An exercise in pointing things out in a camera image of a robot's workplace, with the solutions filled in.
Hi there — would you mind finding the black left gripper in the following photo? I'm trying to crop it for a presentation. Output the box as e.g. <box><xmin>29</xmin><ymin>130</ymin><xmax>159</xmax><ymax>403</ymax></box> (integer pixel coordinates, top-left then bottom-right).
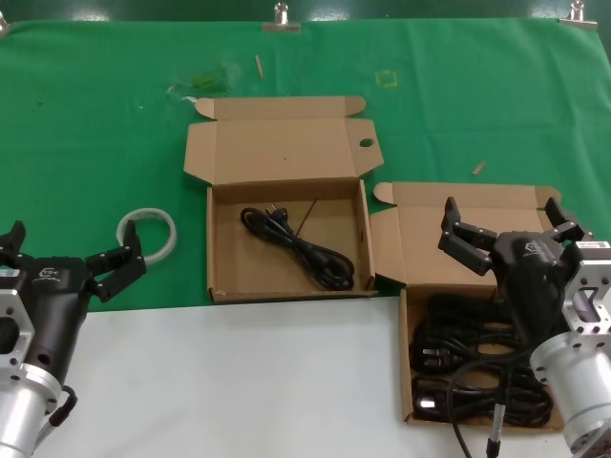
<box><xmin>0</xmin><ymin>219</ymin><xmax>148</xmax><ymax>384</ymax></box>

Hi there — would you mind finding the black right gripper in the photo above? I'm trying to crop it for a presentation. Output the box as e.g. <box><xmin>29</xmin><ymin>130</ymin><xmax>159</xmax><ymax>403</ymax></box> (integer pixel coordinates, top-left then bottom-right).
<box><xmin>436</xmin><ymin>196</ymin><xmax>596</xmax><ymax>350</ymax></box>

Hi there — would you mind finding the thin black cable tie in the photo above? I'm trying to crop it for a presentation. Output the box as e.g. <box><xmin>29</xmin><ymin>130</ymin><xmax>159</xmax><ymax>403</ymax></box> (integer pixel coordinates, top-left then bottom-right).
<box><xmin>293</xmin><ymin>196</ymin><xmax>321</xmax><ymax>237</ymax></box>

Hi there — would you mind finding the black power cable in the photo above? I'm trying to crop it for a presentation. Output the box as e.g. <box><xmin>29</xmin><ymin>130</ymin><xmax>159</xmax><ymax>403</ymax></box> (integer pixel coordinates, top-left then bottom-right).
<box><xmin>239</xmin><ymin>204</ymin><xmax>357</xmax><ymax>291</ymax></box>
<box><xmin>411</xmin><ymin>294</ymin><xmax>527</xmax><ymax>377</ymax></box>
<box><xmin>411</xmin><ymin>374</ymin><xmax>555</xmax><ymax>428</ymax></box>

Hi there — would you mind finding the cardboard box with plain lid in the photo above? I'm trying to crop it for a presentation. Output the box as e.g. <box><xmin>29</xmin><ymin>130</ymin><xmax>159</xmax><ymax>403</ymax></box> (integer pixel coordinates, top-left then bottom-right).
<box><xmin>369</xmin><ymin>180</ymin><xmax>565</xmax><ymax>431</ymax></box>

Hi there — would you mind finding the cardboard box with dotted lid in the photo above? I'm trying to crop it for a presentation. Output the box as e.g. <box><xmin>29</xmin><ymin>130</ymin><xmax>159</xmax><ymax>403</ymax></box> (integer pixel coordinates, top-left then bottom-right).
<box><xmin>182</xmin><ymin>94</ymin><xmax>386</xmax><ymax>304</ymax></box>

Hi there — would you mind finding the translucent tape roll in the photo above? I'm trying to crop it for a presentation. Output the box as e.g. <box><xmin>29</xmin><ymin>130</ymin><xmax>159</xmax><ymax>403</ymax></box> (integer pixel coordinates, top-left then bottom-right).
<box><xmin>116</xmin><ymin>206</ymin><xmax>179</xmax><ymax>265</ymax></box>

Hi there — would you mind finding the green table cloth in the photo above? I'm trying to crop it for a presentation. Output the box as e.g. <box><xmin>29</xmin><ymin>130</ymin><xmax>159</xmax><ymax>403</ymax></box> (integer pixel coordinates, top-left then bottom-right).
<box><xmin>0</xmin><ymin>17</ymin><xmax>611</xmax><ymax>314</ymax></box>

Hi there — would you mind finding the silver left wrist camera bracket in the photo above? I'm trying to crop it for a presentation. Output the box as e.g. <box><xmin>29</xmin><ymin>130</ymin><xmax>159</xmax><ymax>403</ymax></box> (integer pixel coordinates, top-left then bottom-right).
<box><xmin>0</xmin><ymin>267</ymin><xmax>38</xmax><ymax>384</ymax></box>

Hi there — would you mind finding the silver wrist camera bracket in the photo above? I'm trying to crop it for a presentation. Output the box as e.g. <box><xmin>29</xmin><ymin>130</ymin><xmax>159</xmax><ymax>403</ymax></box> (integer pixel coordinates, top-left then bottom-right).
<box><xmin>559</xmin><ymin>239</ymin><xmax>611</xmax><ymax>341</ymax></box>
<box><xmin>0</xmin><ymin>267</ymin><xmax>38</xmax><ymax>384</ymax></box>

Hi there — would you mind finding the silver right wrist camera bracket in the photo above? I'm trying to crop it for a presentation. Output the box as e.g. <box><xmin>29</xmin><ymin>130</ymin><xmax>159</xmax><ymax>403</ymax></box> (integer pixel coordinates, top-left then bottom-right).
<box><xmin>559</xmin><ymin>239</ymin><xmax>611</xmax><ymax>341</ymax></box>

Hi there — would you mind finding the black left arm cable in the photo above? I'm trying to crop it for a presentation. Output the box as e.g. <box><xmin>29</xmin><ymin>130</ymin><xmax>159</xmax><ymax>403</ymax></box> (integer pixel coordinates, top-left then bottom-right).
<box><xmin>47</xmin><ymin>385</ymin><xmax>79</xmax><ymax>428</ymax></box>

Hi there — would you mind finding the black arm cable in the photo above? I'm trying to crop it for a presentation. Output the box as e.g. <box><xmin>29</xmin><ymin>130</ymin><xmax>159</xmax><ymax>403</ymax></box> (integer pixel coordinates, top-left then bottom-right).
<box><xmin>47</xmin><ymin>385</ymin><xmax>79</xmax><ymax>428</ymax></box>
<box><xmin>446</xmin><ymin>357</ymin><xmax>533</xmax><ymax>458</ymax></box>

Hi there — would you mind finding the cable with silver connector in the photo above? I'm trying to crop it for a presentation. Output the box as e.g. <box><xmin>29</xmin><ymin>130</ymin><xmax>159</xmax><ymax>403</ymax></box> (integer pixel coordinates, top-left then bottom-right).
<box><xmin>485</xmin><ymin>371</ymin><xmax>516</xmax><ymax>458</ymax></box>

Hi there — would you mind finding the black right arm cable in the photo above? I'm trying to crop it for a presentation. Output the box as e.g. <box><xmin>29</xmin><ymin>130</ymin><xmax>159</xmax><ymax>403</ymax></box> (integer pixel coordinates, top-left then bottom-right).
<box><xmin>446</xmin><ymin>357</ymin><xmax>533</xmax><ymax>458</ymax></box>

